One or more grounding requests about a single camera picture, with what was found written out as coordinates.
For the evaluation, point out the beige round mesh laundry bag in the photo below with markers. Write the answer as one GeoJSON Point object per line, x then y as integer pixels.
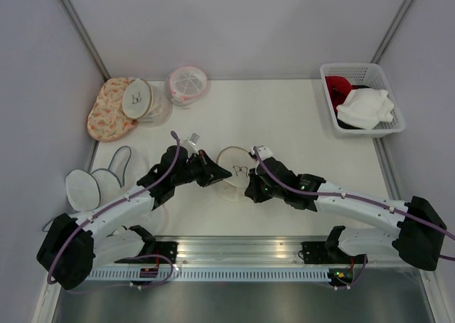
{"type": "Point", "coordinates": [237, 161]}

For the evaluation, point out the floral peach laundry bag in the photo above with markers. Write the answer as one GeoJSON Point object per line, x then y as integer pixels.
{"type": "Point", "coordinates": [106, 121]}

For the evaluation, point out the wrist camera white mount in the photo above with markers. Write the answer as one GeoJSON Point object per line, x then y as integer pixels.
{"type": "Point", "coordinates": [261, 151]}
{"type": "Point", "coordinates": [190, 144]}

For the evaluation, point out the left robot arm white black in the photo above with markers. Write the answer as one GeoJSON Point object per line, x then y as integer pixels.
{"type": "Point", "coordinates": [151, 191]}

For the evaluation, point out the red garment in basket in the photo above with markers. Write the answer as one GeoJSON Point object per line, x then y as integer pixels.
{"type": "Point", "coordinates": [338, 89]}

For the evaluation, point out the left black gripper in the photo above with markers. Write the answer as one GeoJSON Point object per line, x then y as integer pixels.
{"type": "Point", "coordinates": [217, 173]}

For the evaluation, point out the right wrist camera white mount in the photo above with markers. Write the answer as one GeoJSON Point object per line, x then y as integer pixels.
{"type": "Point", "coordinates": [261, 151]}

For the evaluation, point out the white grey-trimmed mesh laundry bag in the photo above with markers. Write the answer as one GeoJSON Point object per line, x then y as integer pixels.
{"type": "Point", "coordinates": [87, 191]}

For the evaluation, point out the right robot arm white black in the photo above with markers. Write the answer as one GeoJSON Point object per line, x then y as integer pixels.
{"type": "Point", "coordinates": [411, 230]}

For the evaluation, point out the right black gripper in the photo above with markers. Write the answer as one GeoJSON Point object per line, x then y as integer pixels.
{"type": "Point", "coordinates": [253, 190]}

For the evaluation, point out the white bra in basket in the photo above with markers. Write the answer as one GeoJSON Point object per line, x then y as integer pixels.
{"type": "Point", "coordinates": [381, 106]}

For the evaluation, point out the white slotted cable duct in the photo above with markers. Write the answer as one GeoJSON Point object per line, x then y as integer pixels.
{"type": "Point", "coordinates": [187, 274]}

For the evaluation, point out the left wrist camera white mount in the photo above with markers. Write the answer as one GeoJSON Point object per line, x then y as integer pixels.
{"type": "Point", "coordinates": [190, 144]}

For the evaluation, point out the white plastic basket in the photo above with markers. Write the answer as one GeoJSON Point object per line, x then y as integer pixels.
{"type": "Point", "coordinates": [369, 75]}

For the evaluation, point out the beige cylindrical mesh laundry bag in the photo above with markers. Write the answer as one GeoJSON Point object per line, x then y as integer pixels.
{"type": "Point", "coordinates": [146, 103]}

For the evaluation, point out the pink trimmed mesh laundry bag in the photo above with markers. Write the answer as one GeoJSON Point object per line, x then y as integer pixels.
{"type": "Point", "coordinates": [186, 85]}

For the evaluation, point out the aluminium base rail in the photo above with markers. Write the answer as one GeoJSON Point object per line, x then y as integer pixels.
{"type": "Point", "coordinates": [234, 248]}

